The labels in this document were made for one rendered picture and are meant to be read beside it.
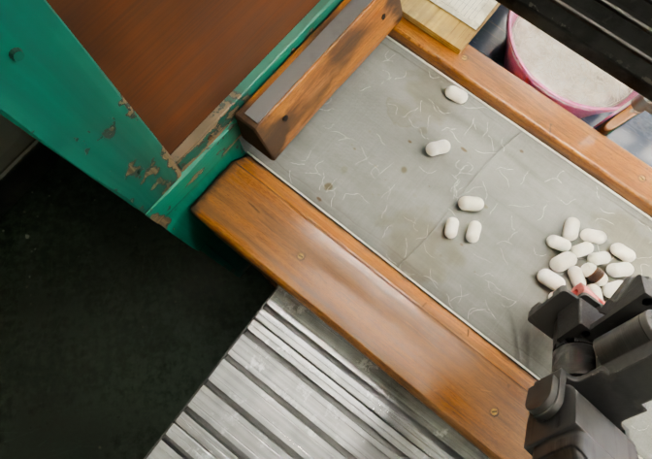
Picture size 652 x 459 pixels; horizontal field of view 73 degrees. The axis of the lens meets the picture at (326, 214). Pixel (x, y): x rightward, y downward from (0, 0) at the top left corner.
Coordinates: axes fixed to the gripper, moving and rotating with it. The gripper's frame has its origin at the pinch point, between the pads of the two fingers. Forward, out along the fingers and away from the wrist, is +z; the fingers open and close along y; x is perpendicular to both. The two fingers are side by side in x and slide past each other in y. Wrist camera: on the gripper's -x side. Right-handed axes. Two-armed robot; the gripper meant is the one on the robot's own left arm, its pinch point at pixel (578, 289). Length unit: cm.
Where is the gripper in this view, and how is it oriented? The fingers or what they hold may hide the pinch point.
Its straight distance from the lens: 69.8
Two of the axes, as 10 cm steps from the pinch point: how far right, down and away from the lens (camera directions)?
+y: -7.9, -6.0, 1.3
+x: -4.2, 6.9, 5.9
